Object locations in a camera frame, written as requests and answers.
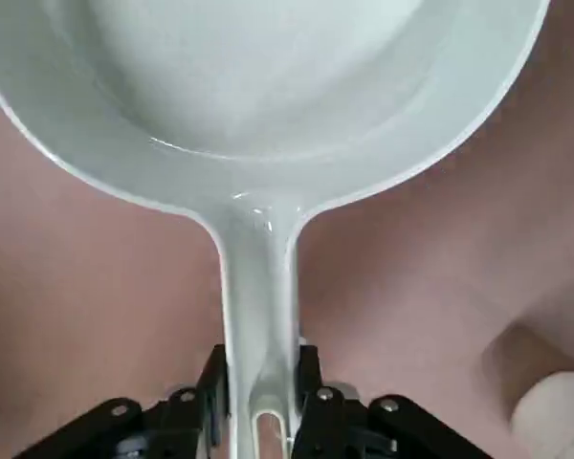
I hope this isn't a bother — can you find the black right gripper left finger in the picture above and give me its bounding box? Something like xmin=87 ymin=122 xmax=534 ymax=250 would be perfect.
xmin=9 ymin=344 xmax=230 ymax=459

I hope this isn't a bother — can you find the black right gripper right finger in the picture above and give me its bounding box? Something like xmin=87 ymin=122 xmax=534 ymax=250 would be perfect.
xmin=289 ymin=344 xmax=489 ymax=459

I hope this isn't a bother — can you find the pale green plastic dustpan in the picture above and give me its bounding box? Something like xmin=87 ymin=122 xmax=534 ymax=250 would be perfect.
xmin=0 ymin=0 xmax=554 ymax=459

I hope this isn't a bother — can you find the small beige lidded bin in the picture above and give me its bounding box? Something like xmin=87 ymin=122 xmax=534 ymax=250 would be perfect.
xmin=508 ymin=370 xmax=574 ymax=459

